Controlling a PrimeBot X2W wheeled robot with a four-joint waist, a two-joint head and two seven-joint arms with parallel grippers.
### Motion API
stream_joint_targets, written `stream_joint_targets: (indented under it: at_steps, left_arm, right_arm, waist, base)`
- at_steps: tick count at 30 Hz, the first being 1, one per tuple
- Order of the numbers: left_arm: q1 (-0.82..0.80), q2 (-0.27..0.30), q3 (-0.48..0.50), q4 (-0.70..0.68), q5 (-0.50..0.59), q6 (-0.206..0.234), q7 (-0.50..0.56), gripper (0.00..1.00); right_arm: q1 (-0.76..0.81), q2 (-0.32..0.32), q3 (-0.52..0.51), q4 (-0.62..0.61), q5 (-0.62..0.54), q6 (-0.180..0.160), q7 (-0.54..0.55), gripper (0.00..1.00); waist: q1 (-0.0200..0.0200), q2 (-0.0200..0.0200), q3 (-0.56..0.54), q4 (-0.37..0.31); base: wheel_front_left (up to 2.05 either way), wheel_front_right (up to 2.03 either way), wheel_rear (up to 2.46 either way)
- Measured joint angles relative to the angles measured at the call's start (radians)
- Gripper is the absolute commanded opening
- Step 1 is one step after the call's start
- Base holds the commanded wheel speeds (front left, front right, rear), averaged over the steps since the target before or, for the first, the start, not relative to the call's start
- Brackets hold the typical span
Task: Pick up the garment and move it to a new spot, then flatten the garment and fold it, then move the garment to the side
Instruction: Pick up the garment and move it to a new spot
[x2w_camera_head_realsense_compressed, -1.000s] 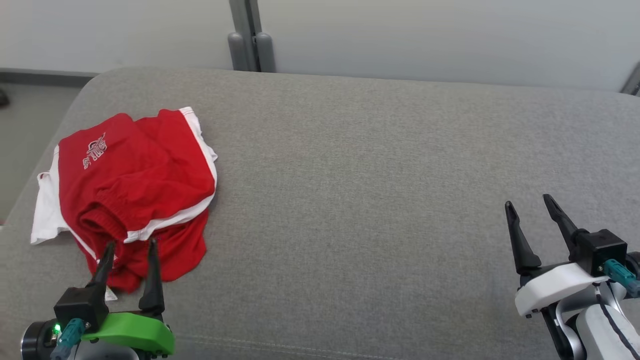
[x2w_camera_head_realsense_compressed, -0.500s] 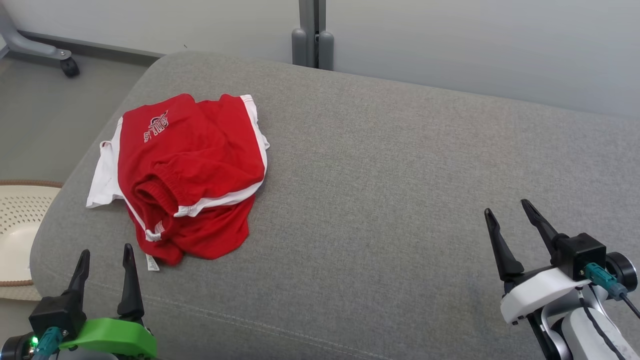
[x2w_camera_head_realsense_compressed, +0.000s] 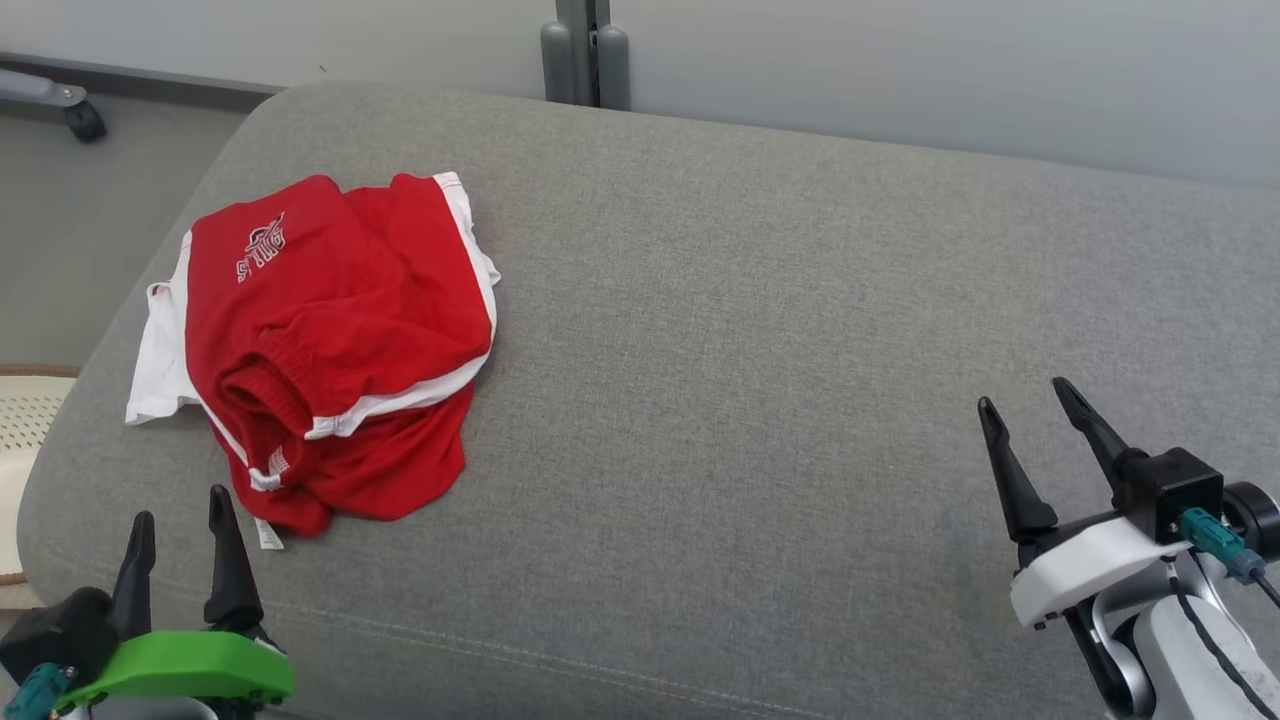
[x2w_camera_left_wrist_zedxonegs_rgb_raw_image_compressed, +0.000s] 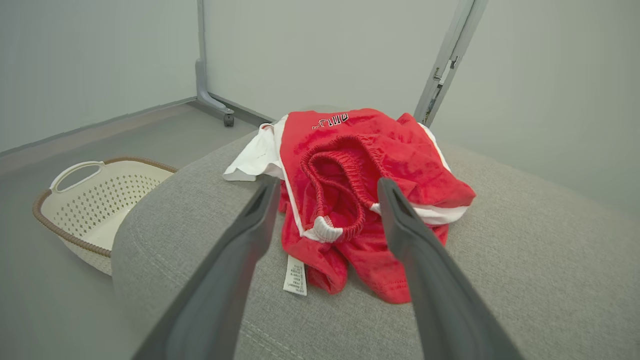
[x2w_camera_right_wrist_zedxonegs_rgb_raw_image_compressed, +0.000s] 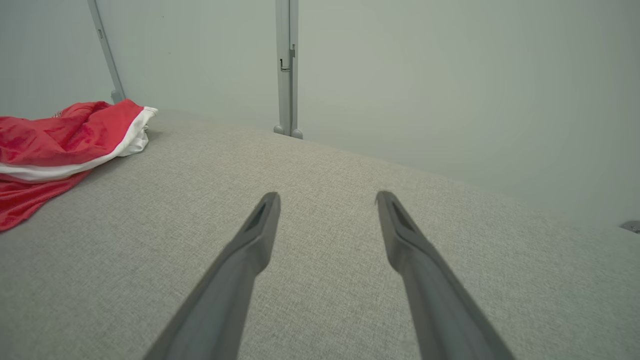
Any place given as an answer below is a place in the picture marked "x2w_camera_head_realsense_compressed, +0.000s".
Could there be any left cable teal connector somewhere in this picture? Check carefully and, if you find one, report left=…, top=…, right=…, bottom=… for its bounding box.
left=3, top=662, right=73, bottom=720

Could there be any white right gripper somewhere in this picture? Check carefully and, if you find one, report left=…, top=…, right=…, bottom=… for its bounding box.
left=978, top=377, right=1196, bottom=631

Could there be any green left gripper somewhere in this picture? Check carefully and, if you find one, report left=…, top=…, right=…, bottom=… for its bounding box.
left=50, top=485, right=296, bottom=720

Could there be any grey partition post with hinges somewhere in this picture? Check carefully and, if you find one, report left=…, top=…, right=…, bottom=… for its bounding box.
left=540, top=0, right=632, bottom=111

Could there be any grey fabric sofa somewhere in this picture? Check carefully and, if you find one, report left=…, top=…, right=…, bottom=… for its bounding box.
left=15, top=80, right=1280, bottom=720

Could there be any grey leg with black caster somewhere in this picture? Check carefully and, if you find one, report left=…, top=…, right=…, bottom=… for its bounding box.
left=0, top=68, right=108, bottom=143

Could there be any white perforated laundry basket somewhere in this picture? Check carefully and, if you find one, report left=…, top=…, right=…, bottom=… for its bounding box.
left=0, top=364, right=83, bottom=613

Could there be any red basketball jersey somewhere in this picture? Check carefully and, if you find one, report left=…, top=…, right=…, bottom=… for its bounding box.
left=125, top=230, right=477, bottom=553

